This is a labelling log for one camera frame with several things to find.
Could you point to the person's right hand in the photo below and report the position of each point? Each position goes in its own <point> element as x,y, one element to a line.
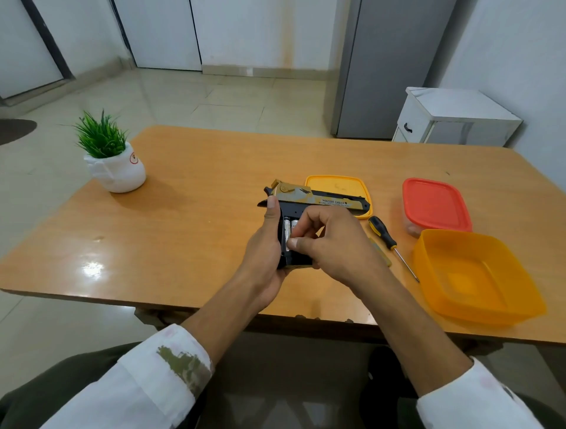
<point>342,247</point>

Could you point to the person's left hand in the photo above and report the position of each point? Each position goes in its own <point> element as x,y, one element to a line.
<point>261,260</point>

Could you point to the person's right thumb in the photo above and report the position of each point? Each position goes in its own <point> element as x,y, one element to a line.
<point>300,246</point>

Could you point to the person's left thumb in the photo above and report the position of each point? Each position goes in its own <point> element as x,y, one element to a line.
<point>273,214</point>

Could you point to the silver battery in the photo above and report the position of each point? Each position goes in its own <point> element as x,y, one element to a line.
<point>293,223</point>
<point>286,230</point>

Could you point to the black and gold toy gun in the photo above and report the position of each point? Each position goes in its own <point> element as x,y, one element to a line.
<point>325,199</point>

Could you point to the person's left forearm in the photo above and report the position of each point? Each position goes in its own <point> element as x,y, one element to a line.
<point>223,316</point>

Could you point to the person's right forearm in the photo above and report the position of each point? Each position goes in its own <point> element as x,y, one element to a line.
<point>411,333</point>

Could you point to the yellow plastic lid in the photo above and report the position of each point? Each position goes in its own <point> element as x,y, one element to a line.
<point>338,184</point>

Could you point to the yellow and black screwdriver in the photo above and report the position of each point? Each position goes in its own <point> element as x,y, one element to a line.
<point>383,232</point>

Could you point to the clear container with red lid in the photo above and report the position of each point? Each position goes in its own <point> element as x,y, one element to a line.
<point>435,204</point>

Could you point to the green plant in white pot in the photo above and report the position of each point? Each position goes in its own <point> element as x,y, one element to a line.
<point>112,165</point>

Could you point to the orange plastic container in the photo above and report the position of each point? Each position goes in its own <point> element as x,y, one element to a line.
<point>475,276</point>

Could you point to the grey refrigerator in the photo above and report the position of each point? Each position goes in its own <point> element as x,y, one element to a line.
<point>389,66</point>

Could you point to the white bedside cabinet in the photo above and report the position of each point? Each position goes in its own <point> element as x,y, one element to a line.
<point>451,117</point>

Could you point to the white left shirt sleeve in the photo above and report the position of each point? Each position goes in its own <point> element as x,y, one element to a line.
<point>141,384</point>

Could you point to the white shirt sleeve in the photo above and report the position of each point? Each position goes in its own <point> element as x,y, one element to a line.
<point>475,400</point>
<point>141,384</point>

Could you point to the white door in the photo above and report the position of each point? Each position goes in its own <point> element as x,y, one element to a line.
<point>154,33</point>

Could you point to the white right shirt sleeve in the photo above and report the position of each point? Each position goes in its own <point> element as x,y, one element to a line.
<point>475,400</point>

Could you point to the dark floor mat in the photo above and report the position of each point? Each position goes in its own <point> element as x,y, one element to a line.
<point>13,130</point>

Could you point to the dark green trousers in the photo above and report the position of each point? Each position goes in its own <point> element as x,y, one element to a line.
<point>53,389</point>

